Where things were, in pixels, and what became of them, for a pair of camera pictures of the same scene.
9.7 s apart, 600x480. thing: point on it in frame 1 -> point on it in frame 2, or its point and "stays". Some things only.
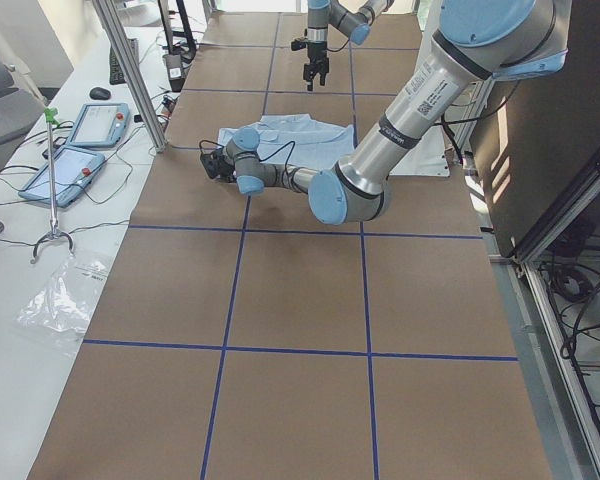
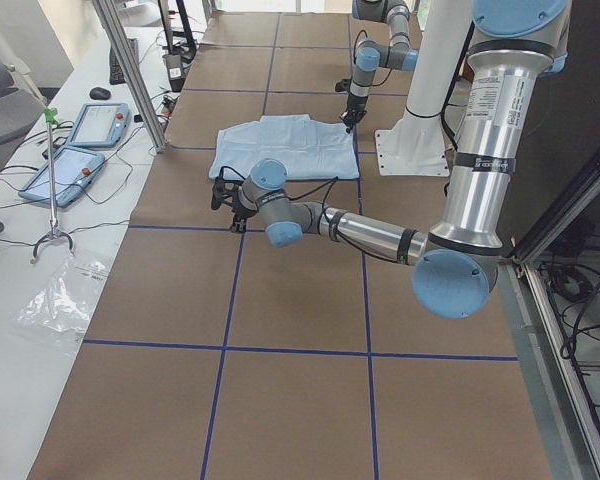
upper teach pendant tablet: (101, 124) stays
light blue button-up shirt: (299, 140) stays
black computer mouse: (100, 93) stays
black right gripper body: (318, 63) -> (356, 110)
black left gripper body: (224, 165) -> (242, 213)
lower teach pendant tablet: (74, 170) stays
